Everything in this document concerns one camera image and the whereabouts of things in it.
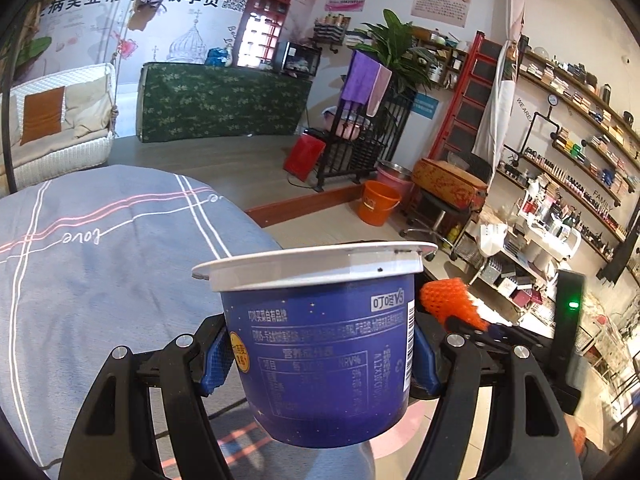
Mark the woven top stool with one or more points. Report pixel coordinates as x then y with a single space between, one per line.
445 182

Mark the pink wash basin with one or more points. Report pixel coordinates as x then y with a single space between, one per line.
346 124

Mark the blue bag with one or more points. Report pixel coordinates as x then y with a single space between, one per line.
217 56

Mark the beige cushion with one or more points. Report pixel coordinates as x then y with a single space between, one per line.
87 105

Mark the wooden wall shelves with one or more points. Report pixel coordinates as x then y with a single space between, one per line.
575 135

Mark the orange foam fruit net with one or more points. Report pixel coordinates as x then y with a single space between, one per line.
445 300

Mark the small black display box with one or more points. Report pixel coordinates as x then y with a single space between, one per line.
299 60

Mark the striped wall organizer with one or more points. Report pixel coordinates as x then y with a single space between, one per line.
330 32

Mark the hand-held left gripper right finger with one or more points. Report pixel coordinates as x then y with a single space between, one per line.
425 360

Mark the orange plastic bucket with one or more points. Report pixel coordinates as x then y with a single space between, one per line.
378 205

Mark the red ladder shelf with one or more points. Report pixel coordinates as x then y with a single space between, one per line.
465 110

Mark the green potted plant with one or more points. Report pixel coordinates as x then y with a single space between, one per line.
400 50

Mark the red telephone booth cabinet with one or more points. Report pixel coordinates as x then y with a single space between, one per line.
265 20

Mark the white hanging apron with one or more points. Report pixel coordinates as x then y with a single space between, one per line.
500 95

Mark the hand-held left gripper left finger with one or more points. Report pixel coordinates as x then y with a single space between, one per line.
217 365

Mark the purple towel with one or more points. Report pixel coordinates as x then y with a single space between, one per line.
361 77

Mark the black metal railing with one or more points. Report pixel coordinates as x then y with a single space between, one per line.
370 155

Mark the blue yogurt cup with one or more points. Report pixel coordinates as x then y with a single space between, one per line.
320 350

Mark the orange cushion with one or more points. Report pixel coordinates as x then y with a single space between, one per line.
42 115

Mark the blue wall sign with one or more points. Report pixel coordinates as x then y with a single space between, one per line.
425 106

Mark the white wicker swing sofa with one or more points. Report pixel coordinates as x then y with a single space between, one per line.
65 155

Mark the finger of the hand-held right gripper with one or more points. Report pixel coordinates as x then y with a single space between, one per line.
496 333
467 324

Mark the red bin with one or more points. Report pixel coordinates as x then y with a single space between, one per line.
304 157

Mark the pink plastic bucket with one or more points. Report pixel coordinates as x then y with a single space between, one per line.
397 177

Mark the pink towel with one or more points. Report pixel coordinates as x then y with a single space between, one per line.
378 92

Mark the large printed wall banner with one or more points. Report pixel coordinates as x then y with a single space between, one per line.
100 10

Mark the green patterned cabinet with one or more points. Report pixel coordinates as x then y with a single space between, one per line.
225 105

